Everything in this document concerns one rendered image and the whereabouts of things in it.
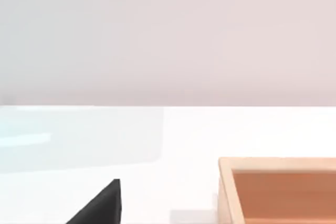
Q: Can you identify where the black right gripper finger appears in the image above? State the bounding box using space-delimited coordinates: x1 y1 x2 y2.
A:
65 178 122 224

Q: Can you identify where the shallow salmon-coloured box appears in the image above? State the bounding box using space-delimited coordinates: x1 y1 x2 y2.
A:
218 156 336 224

